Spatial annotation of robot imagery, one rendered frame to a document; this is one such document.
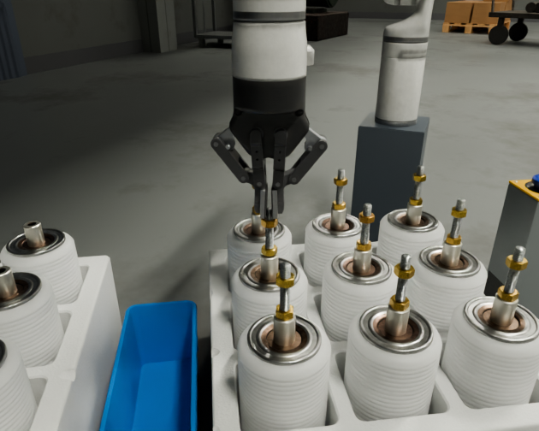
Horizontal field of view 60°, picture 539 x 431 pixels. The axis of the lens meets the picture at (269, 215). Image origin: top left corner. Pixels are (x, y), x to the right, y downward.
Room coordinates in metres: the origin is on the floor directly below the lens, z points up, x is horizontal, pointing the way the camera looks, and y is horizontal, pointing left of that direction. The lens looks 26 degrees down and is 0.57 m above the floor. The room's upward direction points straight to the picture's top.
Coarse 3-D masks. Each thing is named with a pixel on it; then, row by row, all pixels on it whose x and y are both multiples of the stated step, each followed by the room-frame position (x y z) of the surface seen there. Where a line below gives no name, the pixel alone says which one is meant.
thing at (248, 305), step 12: (300, 276) 0.48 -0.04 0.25; (240, 288) 0.46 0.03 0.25; (300, 288) 0.46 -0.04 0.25; (240, 300) 0.45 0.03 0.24; (252, 300) 0.44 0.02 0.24; (264, 300) 0.44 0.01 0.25; (276, 300) 0.44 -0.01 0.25; (300, 300) 0.46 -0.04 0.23; (240, 312) 0.45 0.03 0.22; (252, 312) 0.44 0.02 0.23; (264, 312) 0.44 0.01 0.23; (300, 312) 0.46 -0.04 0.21; (240, 324) 0.45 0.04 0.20
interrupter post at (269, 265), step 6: (264, 258) 0.48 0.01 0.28; (270, 258) 0.47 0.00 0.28; (276, 258) 0.48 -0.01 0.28; (264, 264) 0.48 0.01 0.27; (270, 264) 0.47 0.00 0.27; (276, 264) 0.48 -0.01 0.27; (264, 270) 0.48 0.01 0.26; (270, 270) 0.47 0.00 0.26; (276, 270) 0.48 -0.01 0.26; (264, 276) 0.48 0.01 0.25; (270, 276) 0.47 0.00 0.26
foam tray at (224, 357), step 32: (224, 256) 0.65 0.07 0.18; (224, 288) 0.56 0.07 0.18; (320, 288) 0.56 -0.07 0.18; (224, 320) 0.48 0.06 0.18; (320, 320) 0.49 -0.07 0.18; (224, 352) 0.42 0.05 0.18; (224, 384) 0.38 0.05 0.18; (448, 384) 0.38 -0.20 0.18; (224, 416) 0.33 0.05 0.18; (352, 416) 0.33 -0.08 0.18; (416, 416) 0.33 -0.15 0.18; (448, 416) 0.33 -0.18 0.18; (480, 416) 0.33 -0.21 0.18; (512, 416) 0.33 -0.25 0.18
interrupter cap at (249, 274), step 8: (248, 264) 0.50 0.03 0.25; (256, 264) 0.50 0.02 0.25; (280, 264) 0.50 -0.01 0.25; (240, 272) 0.48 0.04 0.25; (248, 272) 0.49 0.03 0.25; (256, 272) 0.49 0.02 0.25; (296, 272) 0.49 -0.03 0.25; (240, 280) 0.47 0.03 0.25; (248, 280) 0.47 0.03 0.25; (256, 280) 0.47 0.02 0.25; (264, 280) 0.47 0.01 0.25; (272, 280) 0.47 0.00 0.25; (296, 280) 0.47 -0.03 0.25; (256, 288) 0.45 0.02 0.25; (264, 288) 0.45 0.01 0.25; (272, 288) 0.45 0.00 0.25
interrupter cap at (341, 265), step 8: (336, 256) 0.52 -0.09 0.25; (344, 256) 0.53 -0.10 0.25; (352, 256) 0.52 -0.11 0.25; (376, 256) 0.52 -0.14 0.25; (336, 264) 0.50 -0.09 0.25; (344, 264) 0.51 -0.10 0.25; (376, 264) 0.51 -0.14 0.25; (384, 264) 0.50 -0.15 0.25; (336, 272) 0.48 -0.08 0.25; (344, 272) 0.49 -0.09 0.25; (352, 272) 0.49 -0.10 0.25; (368, 272) 0.49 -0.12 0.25; (376, 272) 0.49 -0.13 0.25; (384, 272) 0.49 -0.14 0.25; (352, 280) 0.47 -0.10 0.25; (360, 280) 0.47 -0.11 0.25; (368, 280) 0.47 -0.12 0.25; (376, 280) 0.47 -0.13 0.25; (384, 280) 0.47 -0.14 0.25
